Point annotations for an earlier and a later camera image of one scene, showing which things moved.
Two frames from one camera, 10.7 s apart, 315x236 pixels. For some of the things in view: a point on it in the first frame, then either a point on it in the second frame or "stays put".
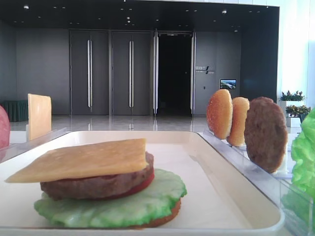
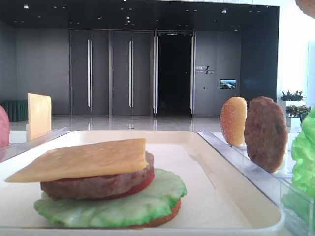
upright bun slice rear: [240, 105] stays put
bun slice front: [220, 113] to [307, 6]
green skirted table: [17, 110] stays put
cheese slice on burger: [93, 158] stays put
